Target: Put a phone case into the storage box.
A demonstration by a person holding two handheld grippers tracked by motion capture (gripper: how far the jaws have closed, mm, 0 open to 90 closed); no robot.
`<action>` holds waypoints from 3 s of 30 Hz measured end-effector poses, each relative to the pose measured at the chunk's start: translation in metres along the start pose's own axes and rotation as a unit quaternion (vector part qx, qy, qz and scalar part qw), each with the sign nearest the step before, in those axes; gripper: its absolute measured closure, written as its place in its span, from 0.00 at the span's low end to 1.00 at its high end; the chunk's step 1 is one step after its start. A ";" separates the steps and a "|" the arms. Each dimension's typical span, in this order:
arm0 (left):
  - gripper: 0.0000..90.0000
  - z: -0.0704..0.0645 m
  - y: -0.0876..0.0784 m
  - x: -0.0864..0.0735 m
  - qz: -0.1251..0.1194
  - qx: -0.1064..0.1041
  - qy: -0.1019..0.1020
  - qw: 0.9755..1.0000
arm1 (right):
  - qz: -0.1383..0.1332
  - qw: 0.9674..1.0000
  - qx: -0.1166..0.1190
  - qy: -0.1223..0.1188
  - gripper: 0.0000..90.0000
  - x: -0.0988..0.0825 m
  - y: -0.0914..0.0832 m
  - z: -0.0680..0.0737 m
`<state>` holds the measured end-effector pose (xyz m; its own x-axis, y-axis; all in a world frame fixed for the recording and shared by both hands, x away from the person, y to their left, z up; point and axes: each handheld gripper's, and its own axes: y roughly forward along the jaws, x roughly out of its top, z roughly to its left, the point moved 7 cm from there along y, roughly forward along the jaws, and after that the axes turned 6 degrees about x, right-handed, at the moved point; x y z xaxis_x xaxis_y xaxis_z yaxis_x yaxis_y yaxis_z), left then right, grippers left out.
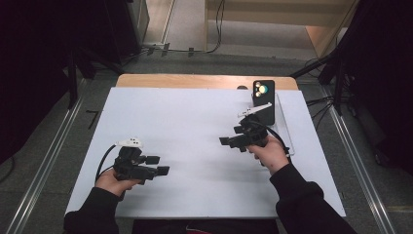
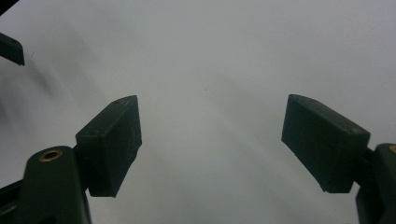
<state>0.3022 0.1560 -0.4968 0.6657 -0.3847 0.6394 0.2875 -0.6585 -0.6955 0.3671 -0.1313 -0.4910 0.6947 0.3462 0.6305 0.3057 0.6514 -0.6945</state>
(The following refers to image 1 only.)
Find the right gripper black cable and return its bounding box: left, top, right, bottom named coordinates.
left=256, top=120, right=291, bottom=164

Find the person's left hand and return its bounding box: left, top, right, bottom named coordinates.
left=94, top=169, right=142, bottom=198

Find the beige wooden shelf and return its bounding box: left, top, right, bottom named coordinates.
left=204, top=0, right=358, bottom=59

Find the person's dark clothing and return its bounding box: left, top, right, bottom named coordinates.
left=131, top=218, right=281, bottom=234

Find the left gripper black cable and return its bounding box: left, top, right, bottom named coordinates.
left=94, top=144, right=118, bottom=183

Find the metal floor rail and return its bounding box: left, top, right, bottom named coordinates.
left=6, top=77, right=86, bottom=234
left=319, top=86, right=397, bottom=234

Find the black curtain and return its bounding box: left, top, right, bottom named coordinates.
left=337, top=0, right=413, bottom=176
left=0, top=0, right=144, bottom=164

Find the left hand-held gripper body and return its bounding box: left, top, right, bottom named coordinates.
left=112, top=137, right=159, bottom=185

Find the clear plastic rack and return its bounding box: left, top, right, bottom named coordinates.
left=251, top=92, right=296, bottom=156

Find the bundle of black floor cables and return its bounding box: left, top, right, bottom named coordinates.
left=305, top=94, right=339, bottom=131

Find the hanging black cable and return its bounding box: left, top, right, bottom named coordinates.
left=139, top=0, right=226, bottom=56

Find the white board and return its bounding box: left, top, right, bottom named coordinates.
left=63, top=86, right=347, bottom=219

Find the person's right hand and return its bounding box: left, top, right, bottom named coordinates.
left=246, top=135, right=290, bottom=176

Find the black phone case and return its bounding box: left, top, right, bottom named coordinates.
left=252, top=79, right=277, bottom=127

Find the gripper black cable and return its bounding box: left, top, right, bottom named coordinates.
left=256, top=120, right=291, bottom=164
left=94, top=144, right=118, bottom=183

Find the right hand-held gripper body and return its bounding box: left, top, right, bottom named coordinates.
left=228, top=101, right=273, bottom=153

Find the dark cabinet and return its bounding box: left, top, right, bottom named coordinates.
left=106, top=0, right=151, bottom=62

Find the black metal stand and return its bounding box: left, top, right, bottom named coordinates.
left=66, top=45, right=125, bottom=110
left=290, top=48, right=345, bottom=116

